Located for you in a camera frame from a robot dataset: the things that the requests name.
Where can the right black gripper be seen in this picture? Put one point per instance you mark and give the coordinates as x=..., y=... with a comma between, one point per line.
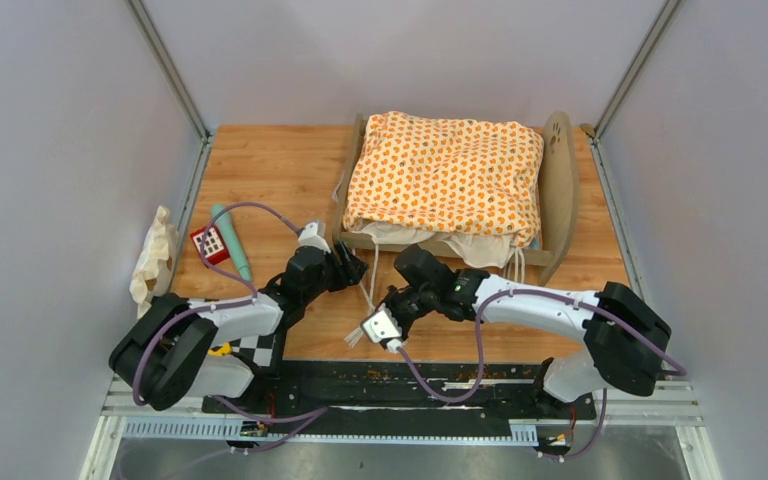
x=388, y=299

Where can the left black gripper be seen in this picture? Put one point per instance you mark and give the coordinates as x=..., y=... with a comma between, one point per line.
x=350, y=272

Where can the yellow duck print blanket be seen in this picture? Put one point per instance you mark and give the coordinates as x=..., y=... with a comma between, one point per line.
x=470, y=184

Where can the wooden pet bed frame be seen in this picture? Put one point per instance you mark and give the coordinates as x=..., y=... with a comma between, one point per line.
x=557, y=195

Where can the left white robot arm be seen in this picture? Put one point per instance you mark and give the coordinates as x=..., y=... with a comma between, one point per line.
x=166, y=357

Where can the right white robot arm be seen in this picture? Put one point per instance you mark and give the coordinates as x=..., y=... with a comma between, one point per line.
x=624, y=340

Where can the black white checkerboard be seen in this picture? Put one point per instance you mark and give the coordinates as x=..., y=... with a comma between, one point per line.
x=266, y=352

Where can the red window toy block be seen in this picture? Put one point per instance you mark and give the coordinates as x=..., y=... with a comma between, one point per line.
x=210, y=244

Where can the teal cylinder toy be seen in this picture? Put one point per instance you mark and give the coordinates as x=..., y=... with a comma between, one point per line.
x=224, y=223

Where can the white duck pillow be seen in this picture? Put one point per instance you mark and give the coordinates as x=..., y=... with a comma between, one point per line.
x=155, y=265

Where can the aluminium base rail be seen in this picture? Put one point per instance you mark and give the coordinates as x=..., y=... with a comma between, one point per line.
x=389, y=403

